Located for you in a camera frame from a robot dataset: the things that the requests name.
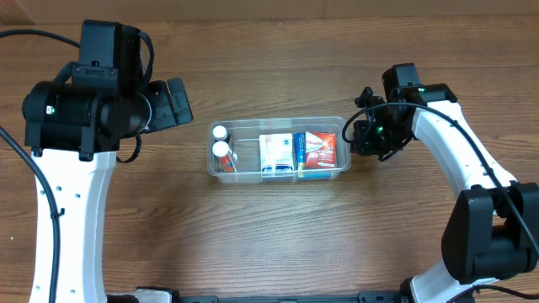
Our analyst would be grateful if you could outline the dark bottle white cap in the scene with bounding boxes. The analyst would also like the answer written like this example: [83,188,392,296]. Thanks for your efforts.
[212,125,231,143]

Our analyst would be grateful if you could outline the orange bottle white cap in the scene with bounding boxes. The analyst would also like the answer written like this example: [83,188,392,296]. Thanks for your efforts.
[211,141,237,173]

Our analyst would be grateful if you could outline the red Panadol box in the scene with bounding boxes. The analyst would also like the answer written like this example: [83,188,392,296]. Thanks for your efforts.
[305,132,337,169]

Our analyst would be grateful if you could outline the blue medicine box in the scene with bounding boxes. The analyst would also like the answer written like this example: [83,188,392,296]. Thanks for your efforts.
[293,131,320,178]

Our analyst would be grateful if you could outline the white and navy box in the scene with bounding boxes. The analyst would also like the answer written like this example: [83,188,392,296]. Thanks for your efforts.
[259,133,294,172]

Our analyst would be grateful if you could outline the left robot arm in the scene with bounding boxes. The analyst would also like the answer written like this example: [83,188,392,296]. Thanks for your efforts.
[22,20,193,302]

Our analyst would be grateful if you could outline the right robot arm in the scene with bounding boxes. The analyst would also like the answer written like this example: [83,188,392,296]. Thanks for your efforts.
[342,63,538,303]

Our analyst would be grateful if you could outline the clear plastic container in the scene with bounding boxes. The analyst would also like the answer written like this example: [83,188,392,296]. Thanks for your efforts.
[207,116,351,183]

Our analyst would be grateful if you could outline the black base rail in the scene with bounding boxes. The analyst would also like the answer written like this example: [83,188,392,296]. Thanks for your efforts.
[104,285,412,303]

